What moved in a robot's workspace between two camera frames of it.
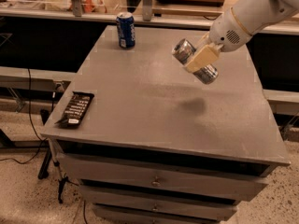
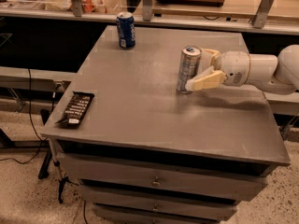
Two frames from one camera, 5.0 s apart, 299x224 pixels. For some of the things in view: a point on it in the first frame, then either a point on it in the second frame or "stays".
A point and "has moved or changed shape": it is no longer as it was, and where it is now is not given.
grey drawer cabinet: (147, 143) stays
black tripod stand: (51, 151) stays
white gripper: (226, 34) -> (234, 66)
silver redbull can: (184, 49) has moved or changed shape
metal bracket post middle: (147, 3) stays
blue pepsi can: (126, 30) stays
